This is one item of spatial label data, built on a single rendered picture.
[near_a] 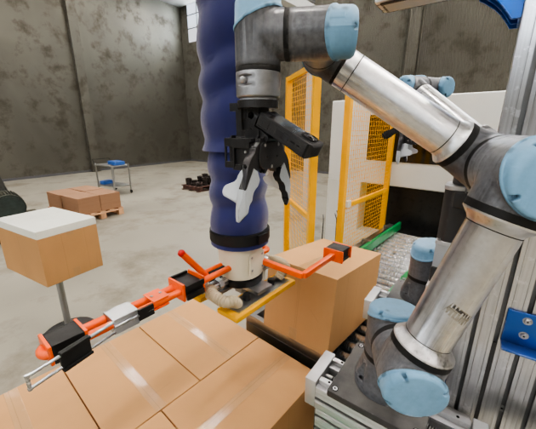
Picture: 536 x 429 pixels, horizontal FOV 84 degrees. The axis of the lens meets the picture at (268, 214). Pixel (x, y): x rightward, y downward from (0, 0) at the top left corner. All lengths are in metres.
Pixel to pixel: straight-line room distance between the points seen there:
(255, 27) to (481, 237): 0.48
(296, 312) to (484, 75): 9.29
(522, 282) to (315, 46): 0.67
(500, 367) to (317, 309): 0.79
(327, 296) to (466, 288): 0.94
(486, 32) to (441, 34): 1.01
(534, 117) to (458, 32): 9.74
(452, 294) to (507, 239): 0.12
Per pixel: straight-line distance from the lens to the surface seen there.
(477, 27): 10.49
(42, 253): 2.50
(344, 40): 0.52
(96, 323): 0.95
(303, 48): 0.53
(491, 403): 1.06
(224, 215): 1.03
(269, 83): 0.52
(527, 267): 0.87
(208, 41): 1.02
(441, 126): 0.66
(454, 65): 10.37
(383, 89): 0.64
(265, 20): 0.53
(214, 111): 0.98
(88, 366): 1.88
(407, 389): 0.67
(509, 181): 0.55
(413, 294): 1.27
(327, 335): 1.56
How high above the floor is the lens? 1.68
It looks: 16 degrees down
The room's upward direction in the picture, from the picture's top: straight up
